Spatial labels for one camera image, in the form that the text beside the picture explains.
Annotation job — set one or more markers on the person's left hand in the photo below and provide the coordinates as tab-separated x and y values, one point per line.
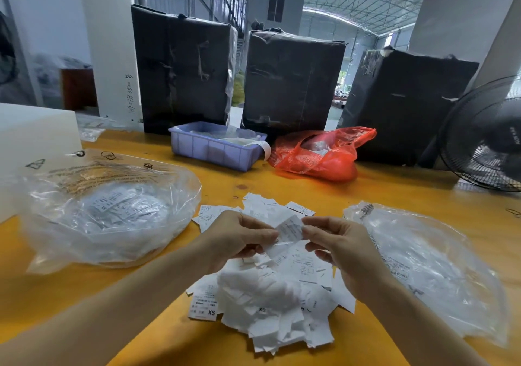
232	238

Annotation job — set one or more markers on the person's right hand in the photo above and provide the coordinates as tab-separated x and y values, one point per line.
350	248

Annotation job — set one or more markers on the white paper label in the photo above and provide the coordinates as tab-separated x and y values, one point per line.
291	228

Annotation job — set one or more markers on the pile of white labels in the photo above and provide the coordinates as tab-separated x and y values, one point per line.
277	296

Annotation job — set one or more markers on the clear plastic bag black print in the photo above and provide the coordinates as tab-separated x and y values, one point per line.
439	268

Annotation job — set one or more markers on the large clear bag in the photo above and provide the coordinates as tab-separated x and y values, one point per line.
110	215

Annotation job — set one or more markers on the person's right forearm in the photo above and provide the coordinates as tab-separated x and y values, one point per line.
423	333

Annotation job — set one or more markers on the person's left forearm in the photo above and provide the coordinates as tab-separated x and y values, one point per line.
102	317

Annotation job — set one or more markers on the red plastic bag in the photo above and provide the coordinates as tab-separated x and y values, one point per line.
321	156

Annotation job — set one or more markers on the blue plastic bin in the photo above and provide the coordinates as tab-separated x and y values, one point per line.
210	147

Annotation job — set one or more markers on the large black wrapped bale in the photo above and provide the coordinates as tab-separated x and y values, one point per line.
185	69
407	108
293	85

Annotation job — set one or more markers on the black table fan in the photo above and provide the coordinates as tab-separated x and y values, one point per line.
488	134

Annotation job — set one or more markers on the brown wooden cabinet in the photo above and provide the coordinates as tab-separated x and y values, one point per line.
78	89

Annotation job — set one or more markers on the white foam box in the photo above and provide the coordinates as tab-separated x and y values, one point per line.
32	154

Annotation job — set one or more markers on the white pillar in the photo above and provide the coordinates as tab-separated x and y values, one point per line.
110	44

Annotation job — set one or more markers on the grey cabin with window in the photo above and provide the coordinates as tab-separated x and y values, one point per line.
275	10

